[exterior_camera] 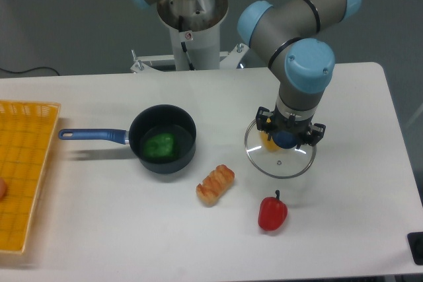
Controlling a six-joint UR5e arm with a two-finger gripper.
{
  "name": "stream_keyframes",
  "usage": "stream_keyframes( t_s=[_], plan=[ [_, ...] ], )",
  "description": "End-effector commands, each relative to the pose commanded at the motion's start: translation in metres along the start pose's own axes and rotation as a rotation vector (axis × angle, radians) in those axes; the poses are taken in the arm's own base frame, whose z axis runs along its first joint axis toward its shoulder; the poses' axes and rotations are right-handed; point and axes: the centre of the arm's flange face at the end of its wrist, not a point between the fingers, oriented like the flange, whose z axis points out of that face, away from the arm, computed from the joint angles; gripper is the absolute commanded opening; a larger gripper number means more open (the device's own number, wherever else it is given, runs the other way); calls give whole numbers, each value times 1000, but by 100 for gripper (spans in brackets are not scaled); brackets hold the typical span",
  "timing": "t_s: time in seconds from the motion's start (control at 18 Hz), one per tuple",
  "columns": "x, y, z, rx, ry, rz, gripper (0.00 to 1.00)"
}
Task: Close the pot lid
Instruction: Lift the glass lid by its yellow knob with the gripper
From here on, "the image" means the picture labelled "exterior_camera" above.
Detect black cable on floor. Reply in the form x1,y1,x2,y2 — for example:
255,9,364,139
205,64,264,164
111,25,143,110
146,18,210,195
0,65,61,76

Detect green bell pepper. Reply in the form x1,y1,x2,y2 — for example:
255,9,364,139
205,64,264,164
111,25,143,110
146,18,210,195
143,133,177,160

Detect red bell pepper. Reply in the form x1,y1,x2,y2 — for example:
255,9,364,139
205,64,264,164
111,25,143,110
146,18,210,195
258,190,288,231

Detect orange object in basket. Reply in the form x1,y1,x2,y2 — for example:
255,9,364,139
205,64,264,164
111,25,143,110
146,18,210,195
0,178,7,199

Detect dark saucepan blue handle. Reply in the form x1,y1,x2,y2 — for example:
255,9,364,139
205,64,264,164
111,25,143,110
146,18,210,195
58,104,197,174

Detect yellow woven basket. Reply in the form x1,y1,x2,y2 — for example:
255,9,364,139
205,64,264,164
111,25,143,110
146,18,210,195
1,100,61,254

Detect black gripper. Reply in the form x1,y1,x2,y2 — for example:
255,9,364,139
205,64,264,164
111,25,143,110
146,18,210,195
256,106,326,149

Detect black device table corner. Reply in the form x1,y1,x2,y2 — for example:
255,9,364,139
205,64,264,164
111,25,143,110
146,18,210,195
407,232,423,265

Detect toy bread loaf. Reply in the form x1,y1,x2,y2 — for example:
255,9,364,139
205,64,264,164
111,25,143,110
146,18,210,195
196,164,235,206

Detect yellow bell pepper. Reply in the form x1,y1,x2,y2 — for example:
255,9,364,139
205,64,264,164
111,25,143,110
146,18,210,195
259,131,280,153

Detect glass pot lid blue knob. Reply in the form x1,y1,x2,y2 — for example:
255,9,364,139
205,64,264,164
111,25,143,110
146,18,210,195
244,120,317,179

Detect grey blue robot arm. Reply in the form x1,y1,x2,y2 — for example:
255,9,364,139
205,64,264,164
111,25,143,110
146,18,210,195
133,0,362,149

